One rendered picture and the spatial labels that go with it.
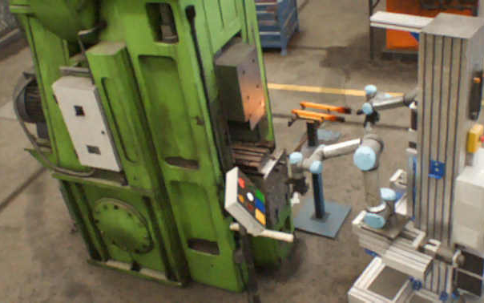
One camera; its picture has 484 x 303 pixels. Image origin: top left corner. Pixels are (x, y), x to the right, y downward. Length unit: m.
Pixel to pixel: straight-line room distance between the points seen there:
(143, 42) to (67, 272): 2.36
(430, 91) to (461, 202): 0.66
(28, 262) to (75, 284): 0.60
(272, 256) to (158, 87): 1.62
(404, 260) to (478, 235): 0.44
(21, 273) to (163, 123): 2.14
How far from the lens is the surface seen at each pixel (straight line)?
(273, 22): 7.55
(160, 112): 3.71
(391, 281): 4.15
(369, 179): 3.26
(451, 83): 3.10
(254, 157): 4.01
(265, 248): 4.41
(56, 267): 5.19
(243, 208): 3.35
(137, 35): 3.44
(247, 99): 3.67
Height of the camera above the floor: 3.27
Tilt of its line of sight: 34 degrees down
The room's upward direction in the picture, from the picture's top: 10 degrees counter-clockwise
